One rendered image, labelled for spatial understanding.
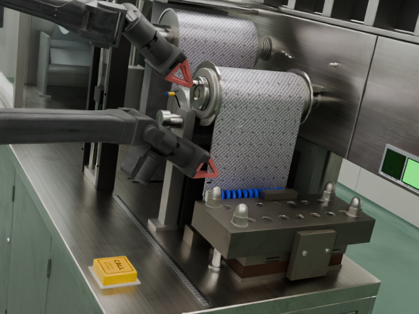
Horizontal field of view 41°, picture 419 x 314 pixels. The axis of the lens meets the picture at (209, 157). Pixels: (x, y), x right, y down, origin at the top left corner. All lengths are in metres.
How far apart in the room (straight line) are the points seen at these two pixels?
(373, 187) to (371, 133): 3.25
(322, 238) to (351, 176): 3.48
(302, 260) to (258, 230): 0.14
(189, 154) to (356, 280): 0.48
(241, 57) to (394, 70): 0.43
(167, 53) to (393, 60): 0.49
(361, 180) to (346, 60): 3.29
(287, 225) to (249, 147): 0.22
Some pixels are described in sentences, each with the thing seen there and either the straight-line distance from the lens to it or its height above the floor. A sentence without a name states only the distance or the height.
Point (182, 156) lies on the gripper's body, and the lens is 1.21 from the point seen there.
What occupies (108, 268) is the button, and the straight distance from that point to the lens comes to 1.16.
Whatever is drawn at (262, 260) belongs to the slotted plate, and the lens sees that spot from 1.23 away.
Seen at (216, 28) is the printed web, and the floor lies 1.38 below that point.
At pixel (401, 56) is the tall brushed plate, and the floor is 1.41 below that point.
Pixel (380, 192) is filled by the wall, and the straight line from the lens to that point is 4.53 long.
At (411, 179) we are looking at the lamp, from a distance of 1.25.
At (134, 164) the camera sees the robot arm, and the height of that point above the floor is 1.12.
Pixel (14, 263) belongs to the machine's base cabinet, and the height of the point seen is 0.49.
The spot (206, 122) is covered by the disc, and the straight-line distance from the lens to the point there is 1.28.
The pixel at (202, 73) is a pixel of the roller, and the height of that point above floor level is 1.29.
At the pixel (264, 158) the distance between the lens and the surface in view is 1.35.
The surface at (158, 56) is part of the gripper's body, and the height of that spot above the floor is 1.33.
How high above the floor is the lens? 1.50
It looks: 18 degrees down
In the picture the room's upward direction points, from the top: 10 degrees clockwise
